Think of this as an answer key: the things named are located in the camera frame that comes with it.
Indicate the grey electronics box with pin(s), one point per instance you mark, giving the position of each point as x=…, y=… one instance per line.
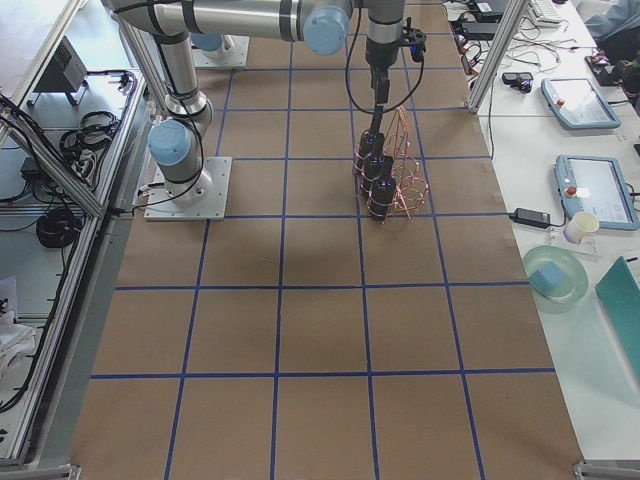
x=65, y=72

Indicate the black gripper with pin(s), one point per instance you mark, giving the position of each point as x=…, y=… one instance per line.
x=381, y=56

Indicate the white paper cup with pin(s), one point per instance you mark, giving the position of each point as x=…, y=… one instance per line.
x=581, y=225

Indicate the blue teach pendant near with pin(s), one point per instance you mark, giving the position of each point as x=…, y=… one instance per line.
x=595, y=185

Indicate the aluminium frame post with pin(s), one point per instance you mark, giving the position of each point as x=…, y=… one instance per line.
x=505, y=32

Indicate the teal board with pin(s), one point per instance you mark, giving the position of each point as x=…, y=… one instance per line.
x=618, y=292

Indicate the dark glass wine bottle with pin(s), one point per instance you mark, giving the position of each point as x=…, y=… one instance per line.
x=371, y=167

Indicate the copper wire wine basket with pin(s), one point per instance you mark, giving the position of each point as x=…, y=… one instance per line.
x=411, y=186

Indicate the blue foam block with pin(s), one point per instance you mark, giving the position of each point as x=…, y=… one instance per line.
x=546, y=277

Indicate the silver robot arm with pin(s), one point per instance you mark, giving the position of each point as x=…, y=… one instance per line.
x=176, y=144

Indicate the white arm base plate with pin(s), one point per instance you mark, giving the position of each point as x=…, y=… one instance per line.
x=220, y=52
x=207, y=199

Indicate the blue teach pendant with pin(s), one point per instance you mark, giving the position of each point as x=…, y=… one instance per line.
x=595, y=185
x=578, y=104

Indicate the blue teach pendant far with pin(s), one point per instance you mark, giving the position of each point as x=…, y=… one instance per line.
x=578, y=104

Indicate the black power adapter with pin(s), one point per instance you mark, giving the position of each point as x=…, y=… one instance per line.
x=533, y=218

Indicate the dark wine bottle in basket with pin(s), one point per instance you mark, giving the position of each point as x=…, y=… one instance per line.
x=381, y=197

